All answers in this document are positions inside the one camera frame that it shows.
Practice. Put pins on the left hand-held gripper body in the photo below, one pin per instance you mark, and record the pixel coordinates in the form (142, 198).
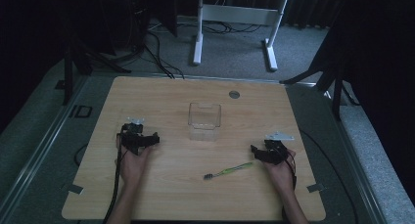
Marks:
(132, 137)

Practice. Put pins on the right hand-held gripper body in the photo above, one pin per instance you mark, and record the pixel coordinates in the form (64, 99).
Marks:
(276, 149)

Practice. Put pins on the person's right hand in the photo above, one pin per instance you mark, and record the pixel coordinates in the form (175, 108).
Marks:
(281, 175)

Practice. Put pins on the person's left hand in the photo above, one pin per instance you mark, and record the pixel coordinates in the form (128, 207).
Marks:
(133, 167)

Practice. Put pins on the green toothbrush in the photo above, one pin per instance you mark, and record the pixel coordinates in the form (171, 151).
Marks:
(228, 171)

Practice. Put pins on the clear plastic container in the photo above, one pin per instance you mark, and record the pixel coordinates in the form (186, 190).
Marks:
(204, 121)

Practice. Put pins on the grey tape strip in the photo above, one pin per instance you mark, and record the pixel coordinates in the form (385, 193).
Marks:
(315, 187)
(74, 188)

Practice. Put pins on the grey round table grommet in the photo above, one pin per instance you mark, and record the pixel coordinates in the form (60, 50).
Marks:
(234, 94)

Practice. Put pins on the black metal stand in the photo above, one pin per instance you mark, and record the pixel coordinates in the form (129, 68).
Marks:
(336, 87)
(68, 80)

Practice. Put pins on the black computer tower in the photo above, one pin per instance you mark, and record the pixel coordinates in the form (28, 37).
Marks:
(138, 18)

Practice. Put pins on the black rectangular floor frame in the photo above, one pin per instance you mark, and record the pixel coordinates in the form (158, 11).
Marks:
(72, 111)

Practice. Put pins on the white metal desk frame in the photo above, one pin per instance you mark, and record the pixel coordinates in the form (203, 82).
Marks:
(239, 14)

